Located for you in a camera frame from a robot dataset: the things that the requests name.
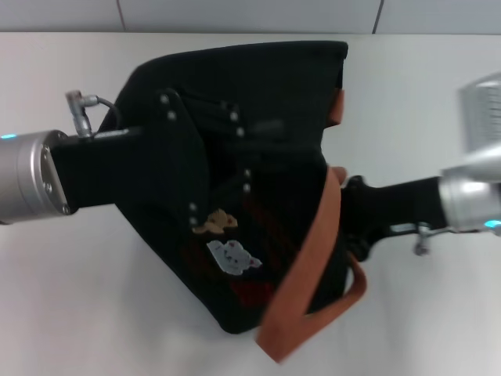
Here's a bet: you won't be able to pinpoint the right gripper cable metal plug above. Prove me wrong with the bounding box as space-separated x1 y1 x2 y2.
413 221 452 256

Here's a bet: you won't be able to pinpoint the black food bag orange straps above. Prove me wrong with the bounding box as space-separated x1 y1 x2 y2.
96 40 369 363

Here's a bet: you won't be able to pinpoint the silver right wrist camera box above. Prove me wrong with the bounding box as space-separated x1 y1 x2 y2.
456 71 501 154

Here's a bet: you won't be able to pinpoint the left gripper cable metal plugs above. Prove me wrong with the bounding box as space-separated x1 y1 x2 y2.
64 89 121 140

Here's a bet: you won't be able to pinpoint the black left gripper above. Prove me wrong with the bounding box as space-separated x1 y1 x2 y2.
49 88 285 232

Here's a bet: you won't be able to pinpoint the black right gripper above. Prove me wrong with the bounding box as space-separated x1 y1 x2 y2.
339 175 448 260

